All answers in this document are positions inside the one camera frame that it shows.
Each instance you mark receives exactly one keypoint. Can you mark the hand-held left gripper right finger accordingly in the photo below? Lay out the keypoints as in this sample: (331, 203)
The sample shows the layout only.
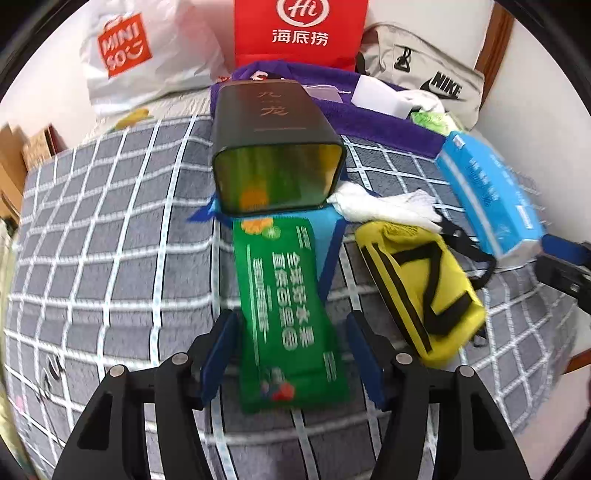
(367, 360)

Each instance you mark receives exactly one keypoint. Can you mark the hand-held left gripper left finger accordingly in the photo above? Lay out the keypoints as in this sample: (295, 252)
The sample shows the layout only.
(217, 355)

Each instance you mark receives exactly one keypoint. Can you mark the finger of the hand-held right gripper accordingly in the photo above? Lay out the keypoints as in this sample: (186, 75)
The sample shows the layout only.
(565, 251)

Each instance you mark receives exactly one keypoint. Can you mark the green snack packet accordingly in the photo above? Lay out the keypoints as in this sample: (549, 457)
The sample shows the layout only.
(277, 300)

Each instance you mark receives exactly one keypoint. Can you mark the blue tissue pack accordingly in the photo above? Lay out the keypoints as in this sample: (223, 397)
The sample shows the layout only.
(489, 194)

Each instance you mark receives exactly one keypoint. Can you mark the green wrapper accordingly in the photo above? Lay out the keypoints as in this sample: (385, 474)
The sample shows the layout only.
(422, 101)

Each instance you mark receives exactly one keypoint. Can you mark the white crumpled cloth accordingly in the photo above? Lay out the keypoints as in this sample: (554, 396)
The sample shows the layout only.
(369, 207)

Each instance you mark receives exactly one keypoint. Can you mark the grey checked blanket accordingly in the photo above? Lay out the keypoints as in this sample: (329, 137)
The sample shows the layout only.
(115, 230)

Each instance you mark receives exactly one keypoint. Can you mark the wooden headboard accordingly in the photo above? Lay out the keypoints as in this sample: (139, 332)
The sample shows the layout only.
(496, 32)

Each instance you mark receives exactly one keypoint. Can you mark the purple towel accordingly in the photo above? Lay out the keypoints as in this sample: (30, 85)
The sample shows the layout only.
(369, 124)

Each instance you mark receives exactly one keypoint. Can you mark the black tin box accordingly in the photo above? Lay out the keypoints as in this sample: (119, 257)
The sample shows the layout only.
(268, 120)

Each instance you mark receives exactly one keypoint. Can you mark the white foam block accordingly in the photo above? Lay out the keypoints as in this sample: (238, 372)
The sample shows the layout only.
(378, 94)

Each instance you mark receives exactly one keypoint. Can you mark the fruit print bedsheet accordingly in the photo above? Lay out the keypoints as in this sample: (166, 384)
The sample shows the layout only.
(138, 115)

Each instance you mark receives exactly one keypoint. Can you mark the clear plastic packet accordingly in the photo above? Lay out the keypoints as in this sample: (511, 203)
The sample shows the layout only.
(328, 92)

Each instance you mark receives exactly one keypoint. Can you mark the beige sling bag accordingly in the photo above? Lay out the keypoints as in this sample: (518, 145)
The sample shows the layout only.
(383, 50)

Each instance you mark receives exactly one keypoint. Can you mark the white plastic bag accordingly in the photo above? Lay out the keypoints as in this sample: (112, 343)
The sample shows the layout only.
(175, 55)

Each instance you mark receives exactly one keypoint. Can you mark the red paper bag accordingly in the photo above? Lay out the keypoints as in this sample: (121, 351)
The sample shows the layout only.
(249, 50)

